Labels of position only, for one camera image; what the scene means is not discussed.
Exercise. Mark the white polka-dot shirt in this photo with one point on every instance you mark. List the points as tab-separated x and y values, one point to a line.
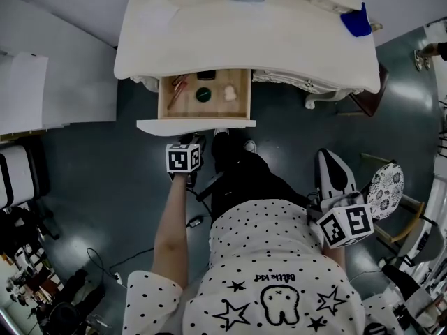
265	243

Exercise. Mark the person's right forearm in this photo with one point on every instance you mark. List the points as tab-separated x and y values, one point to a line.
335	255

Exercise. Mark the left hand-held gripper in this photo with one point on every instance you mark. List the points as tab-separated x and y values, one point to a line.
181	159

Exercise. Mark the black bag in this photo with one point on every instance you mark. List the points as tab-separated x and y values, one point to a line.
70	302

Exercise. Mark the small scissors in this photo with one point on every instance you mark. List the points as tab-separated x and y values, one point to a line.
179	82

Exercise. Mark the white power strip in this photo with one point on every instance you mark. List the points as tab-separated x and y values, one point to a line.
118	278

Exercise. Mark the pink powder puff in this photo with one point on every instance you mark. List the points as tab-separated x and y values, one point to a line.
229	93

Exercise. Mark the floral round seat cushion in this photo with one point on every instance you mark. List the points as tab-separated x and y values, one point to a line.
386	190

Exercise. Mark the dark brown stool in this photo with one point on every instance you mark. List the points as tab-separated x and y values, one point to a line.
373	96

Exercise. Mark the person's left forearm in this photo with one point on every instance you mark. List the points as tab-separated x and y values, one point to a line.
171	229

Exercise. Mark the blue cloth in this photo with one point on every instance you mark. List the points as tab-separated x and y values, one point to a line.
356	21

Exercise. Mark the person's left white shoe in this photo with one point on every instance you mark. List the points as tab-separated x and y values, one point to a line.
221	131

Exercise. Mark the person's right white shoe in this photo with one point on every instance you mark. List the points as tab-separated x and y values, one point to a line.
249	146

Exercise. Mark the person's white shoe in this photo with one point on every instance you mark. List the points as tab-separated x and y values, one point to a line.
221	131
249	146

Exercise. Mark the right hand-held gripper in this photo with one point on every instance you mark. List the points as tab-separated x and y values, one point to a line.
356	222

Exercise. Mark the green round tin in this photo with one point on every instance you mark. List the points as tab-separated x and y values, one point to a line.
203	94

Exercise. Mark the white paper sheet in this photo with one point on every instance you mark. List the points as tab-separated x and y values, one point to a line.
157	17

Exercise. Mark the white case with black band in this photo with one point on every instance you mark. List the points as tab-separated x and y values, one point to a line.
21	176

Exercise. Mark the white cabinet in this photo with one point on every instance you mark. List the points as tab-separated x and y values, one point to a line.
21	89

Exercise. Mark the black trousers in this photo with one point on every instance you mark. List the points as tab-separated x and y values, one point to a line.
241	180

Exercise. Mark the large white drawer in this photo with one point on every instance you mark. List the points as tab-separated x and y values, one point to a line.
195	126

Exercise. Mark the small black box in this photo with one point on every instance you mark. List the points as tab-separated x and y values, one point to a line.
205	75

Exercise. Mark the white ornate dressing table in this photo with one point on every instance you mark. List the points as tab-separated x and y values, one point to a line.
244	40

